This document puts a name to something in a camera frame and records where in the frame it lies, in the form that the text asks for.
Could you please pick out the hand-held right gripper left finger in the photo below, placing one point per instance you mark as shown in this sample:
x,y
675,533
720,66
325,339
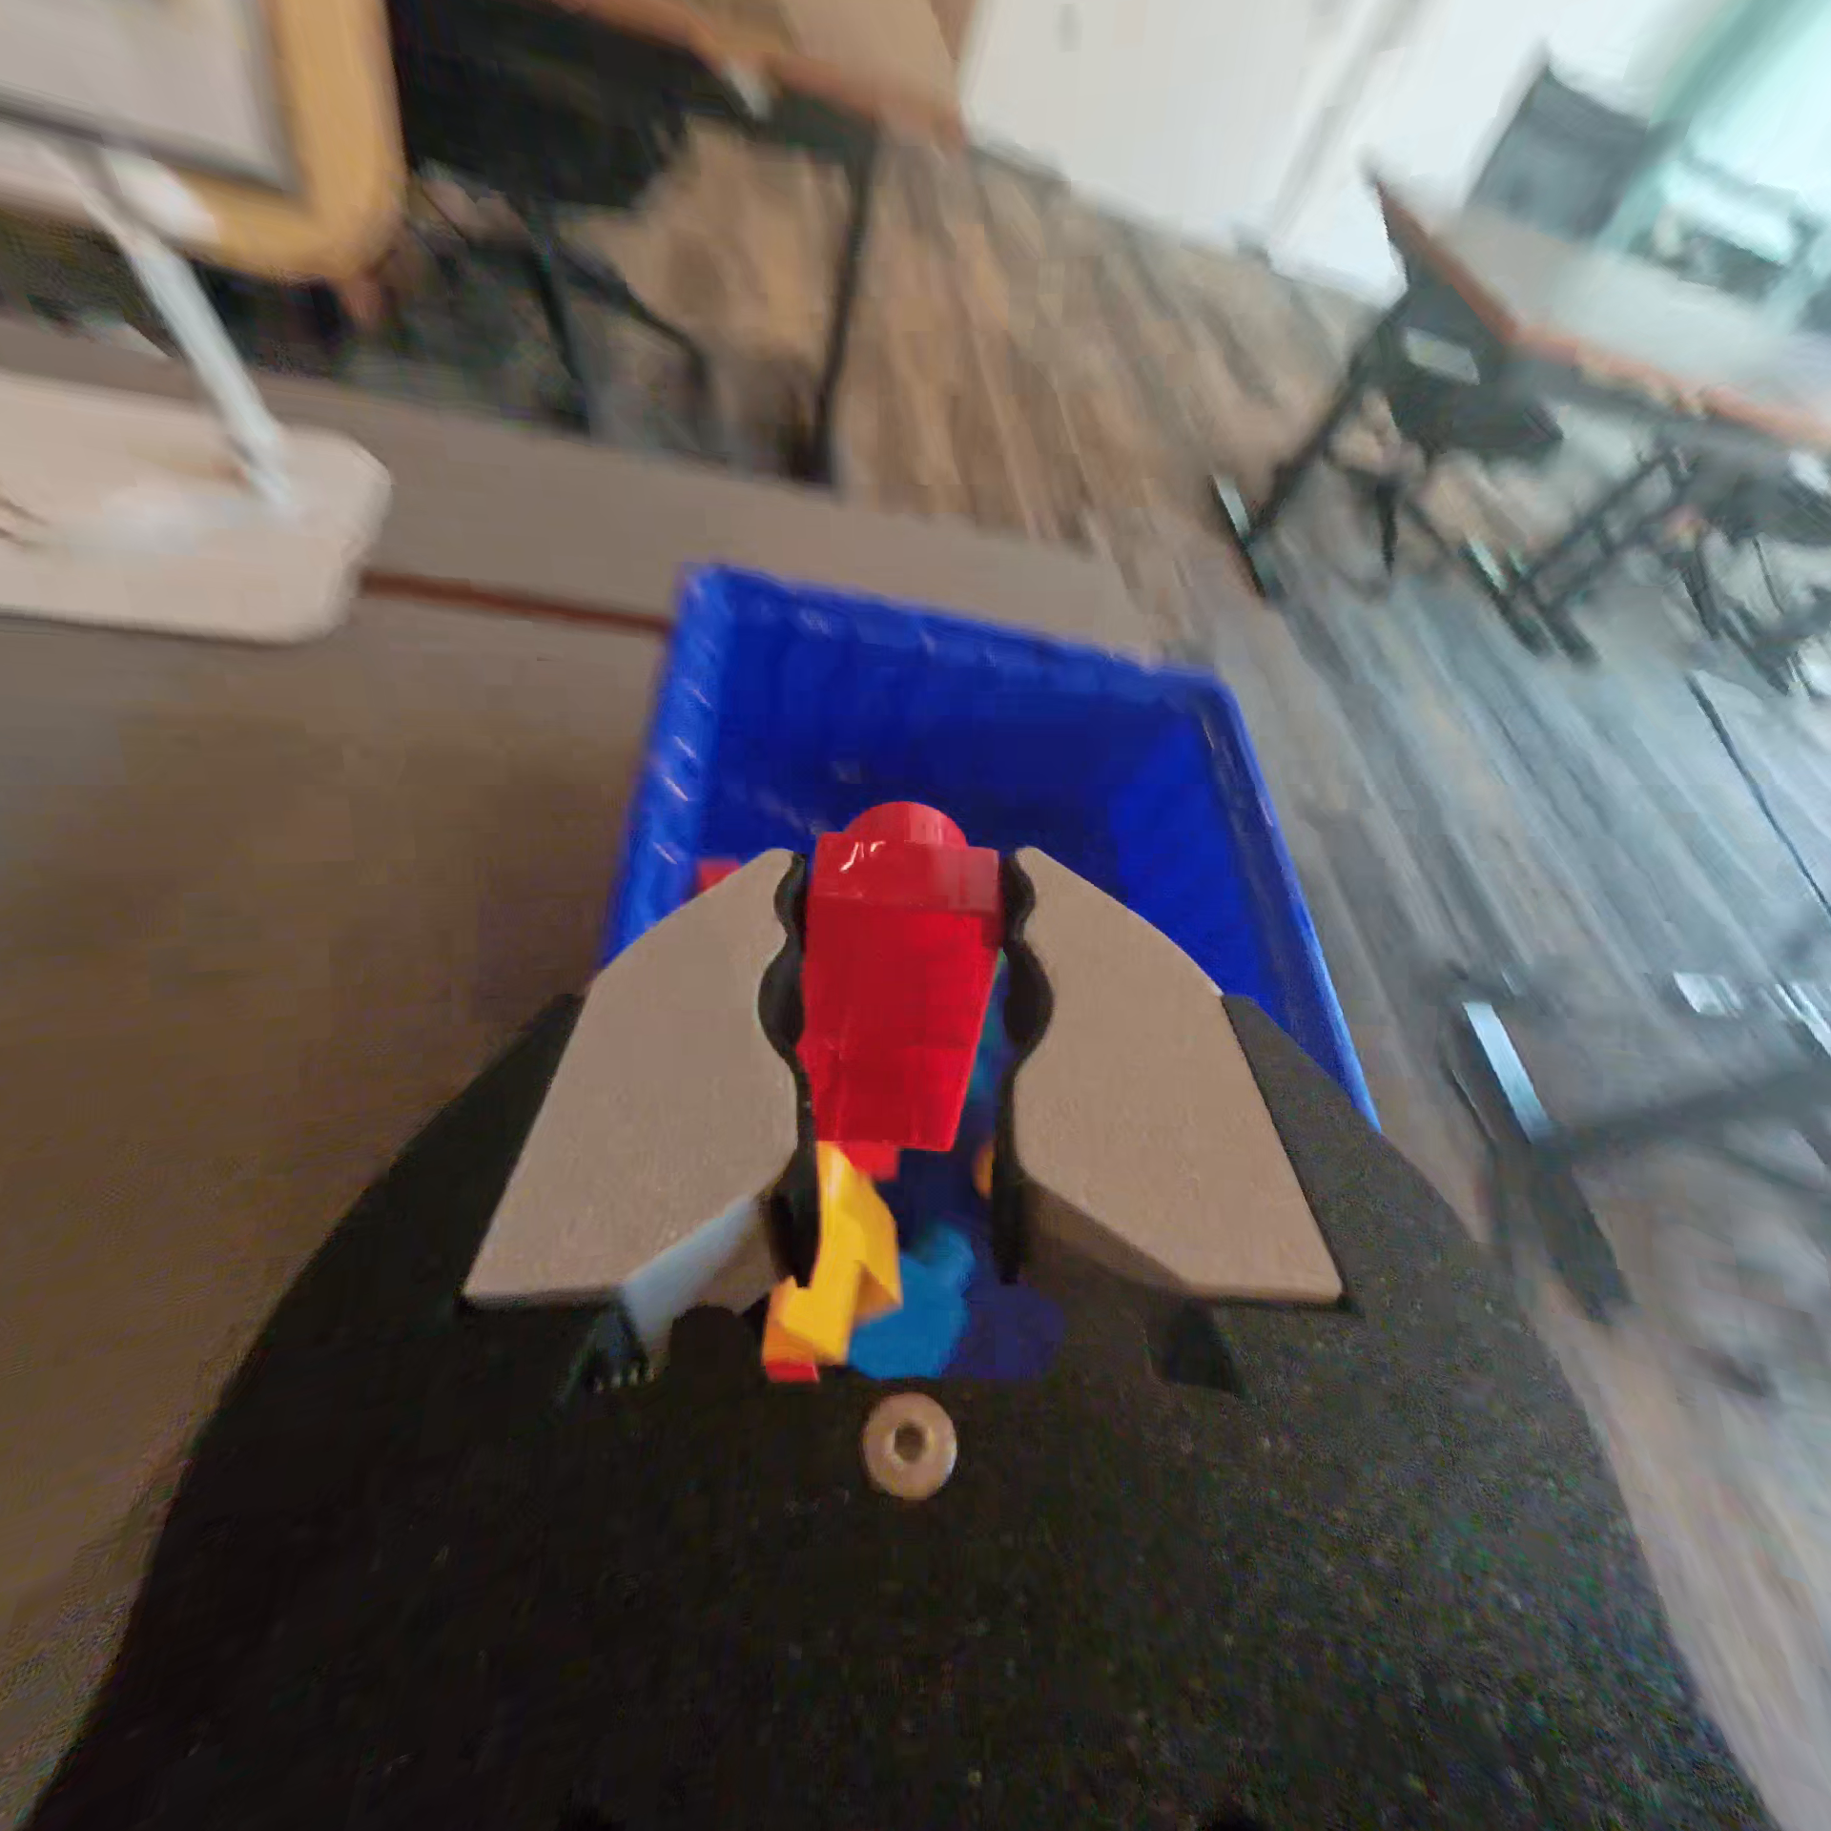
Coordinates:
x,y
643,1116

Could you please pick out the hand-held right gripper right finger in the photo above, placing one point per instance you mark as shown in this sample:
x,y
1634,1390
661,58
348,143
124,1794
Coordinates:
x,y
1159,1130

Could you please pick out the red mega block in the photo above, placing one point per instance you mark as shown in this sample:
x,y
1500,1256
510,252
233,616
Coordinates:
x,y
895,989

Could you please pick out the blue plastic bin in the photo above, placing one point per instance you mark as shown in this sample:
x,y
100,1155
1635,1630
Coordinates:
x,y
930,701

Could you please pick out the yellow mega block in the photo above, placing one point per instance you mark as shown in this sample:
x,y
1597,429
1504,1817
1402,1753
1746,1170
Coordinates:
x,y
844,1258

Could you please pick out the light blue mega block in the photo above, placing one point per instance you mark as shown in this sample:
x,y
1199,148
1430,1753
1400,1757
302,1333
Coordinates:
x,y
916,1309

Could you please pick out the red tape strip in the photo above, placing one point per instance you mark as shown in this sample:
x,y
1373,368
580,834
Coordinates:
x,y
501,598

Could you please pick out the black chair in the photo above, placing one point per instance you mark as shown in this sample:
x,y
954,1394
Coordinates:
x,y
1460,380

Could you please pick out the black-legged wooden table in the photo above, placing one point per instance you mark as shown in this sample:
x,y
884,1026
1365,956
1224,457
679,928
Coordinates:
x,y
1616,331

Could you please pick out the wood-framed poster board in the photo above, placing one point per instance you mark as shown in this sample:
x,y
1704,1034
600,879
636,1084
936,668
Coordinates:
x,y
323,143

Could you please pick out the long wooden table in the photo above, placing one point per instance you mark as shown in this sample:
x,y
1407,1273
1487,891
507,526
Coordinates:
x,y
616,85

